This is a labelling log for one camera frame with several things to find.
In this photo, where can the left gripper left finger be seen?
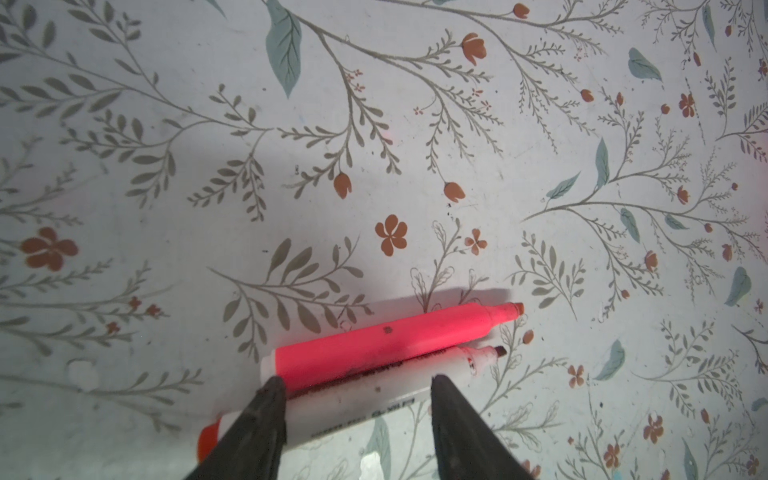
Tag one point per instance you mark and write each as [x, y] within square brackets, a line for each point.
[249, 445]

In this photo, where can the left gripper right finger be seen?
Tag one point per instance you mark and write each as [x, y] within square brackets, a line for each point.
[465, 446]

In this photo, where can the white red marker pen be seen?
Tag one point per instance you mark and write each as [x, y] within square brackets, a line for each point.
[327, 409]

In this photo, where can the pink highlighter pen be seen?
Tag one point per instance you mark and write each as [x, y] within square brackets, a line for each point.
[318, 361]

